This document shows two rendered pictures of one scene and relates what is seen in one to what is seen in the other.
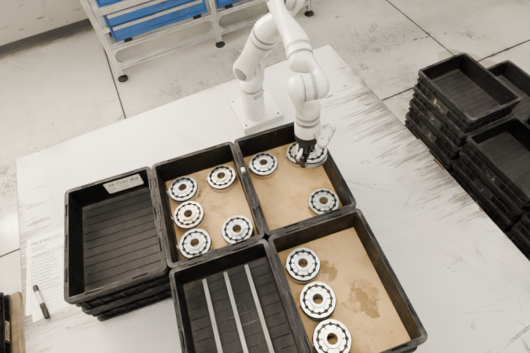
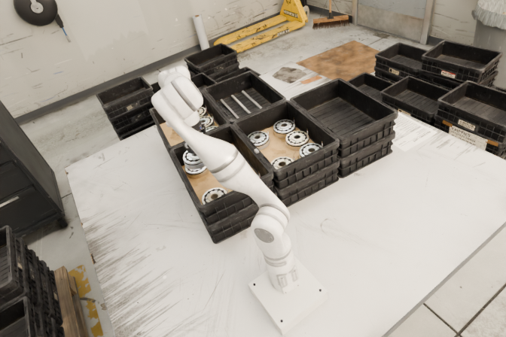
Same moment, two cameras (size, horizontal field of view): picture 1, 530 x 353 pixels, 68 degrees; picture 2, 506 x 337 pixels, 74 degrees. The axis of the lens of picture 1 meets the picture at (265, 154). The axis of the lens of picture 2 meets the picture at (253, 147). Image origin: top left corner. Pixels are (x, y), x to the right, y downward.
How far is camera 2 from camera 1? 1.79 m
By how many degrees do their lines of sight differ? 88
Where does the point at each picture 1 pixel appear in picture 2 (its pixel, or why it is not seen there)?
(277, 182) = not seen: hidden behind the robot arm
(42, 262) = (407, 125)
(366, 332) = not seen: hidden behind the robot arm
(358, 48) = not seen: outside the picture
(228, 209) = (270, 153)
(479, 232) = (92, 207)
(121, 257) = (334, 116)
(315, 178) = (203, 187)
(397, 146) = (123, 271)
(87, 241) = (367, 116)
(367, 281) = (175, 140)
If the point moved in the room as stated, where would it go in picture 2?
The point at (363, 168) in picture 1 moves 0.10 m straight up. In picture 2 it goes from (163, 241) to (155, 226)
